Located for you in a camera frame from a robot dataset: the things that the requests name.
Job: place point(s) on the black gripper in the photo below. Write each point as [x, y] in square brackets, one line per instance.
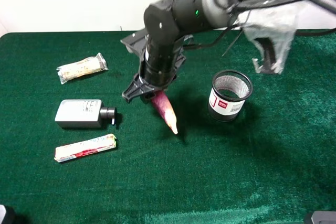
[158, 65]

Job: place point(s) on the purple white eggplant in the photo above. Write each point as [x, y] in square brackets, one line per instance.
[162, 104]

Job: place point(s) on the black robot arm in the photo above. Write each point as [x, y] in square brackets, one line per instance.
[168, 20]

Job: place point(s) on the grey pump bottle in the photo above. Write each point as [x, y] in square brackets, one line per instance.
[84, 113]

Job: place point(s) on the clear wrapped snack packet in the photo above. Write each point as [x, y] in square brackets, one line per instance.
[81, 68]

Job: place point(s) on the black mesh pen holder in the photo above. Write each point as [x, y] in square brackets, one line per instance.
[230, 90]

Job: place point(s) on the Hi-Chew candy pack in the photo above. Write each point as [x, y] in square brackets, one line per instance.
[84, 148]

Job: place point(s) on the green velvet table cloth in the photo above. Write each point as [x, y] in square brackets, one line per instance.
[274, 163]

